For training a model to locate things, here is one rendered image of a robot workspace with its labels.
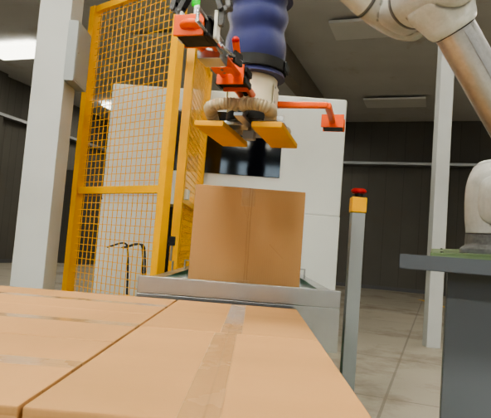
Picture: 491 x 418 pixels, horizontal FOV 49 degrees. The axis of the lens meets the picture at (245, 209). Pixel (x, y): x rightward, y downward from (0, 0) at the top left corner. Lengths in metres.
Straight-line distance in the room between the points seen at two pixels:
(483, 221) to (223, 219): 0.86
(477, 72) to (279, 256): 0.91
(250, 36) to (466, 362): 1.19
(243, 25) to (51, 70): 1.24
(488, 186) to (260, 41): 0.84
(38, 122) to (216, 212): 1.19
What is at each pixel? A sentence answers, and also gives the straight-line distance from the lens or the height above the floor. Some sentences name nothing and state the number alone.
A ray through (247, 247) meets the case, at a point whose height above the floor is 0.73.
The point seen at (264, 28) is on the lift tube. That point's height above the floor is 1.46.
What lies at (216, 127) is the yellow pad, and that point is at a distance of 1.74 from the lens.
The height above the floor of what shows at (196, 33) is 1.22.
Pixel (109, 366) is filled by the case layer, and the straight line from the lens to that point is 0.85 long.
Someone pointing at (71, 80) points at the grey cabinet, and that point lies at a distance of 2.78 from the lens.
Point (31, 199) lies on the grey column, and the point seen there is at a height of 0.88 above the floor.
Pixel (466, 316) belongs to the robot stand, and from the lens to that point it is 1.63.
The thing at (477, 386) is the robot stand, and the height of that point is 0.41.
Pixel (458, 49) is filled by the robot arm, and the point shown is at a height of 1.25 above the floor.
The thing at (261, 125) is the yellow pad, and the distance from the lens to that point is 1.69.
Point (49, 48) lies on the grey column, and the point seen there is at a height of 1.63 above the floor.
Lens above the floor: 0.73
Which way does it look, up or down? 4 degrees up
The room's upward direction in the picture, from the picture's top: 4 degrees clockwise
